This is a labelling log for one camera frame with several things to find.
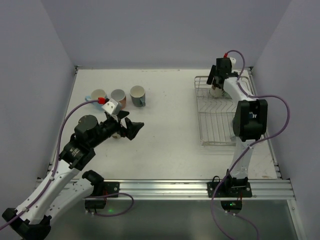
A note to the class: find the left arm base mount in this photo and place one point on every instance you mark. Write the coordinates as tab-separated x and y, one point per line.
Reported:
105	190

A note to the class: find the light blue cup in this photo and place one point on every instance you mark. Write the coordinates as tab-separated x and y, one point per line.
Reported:
95	95

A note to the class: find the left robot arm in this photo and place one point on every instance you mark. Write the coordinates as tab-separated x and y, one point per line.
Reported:
32	219

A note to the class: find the brown white cup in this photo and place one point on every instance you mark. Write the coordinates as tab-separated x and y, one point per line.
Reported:
116	135
216	92

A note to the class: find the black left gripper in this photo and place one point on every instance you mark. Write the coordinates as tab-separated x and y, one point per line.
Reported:
121	125

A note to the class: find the mint green tumbler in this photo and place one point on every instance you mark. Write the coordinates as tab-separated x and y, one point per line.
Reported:
228	95

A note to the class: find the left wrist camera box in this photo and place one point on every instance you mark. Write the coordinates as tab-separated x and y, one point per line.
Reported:
111	106

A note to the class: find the aluminium front rail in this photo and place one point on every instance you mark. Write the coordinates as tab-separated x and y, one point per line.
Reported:
151	189

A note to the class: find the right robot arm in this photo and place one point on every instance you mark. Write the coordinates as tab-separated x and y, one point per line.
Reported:
248	124

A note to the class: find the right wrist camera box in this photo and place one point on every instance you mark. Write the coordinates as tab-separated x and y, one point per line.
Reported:
232	59

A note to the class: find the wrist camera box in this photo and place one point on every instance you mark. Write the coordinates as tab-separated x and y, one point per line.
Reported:
111	106
232	59

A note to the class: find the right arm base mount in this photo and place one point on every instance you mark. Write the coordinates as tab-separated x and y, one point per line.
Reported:
234	188

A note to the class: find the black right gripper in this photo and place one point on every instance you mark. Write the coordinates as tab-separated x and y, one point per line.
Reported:
216	76

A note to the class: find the pink dotted mug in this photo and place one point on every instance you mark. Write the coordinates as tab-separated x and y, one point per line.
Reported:
120	96

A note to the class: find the wire dish rack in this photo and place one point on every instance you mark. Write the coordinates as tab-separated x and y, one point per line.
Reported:
215	115

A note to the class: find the grey blue mug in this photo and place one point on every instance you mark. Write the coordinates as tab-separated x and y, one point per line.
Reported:
138	96

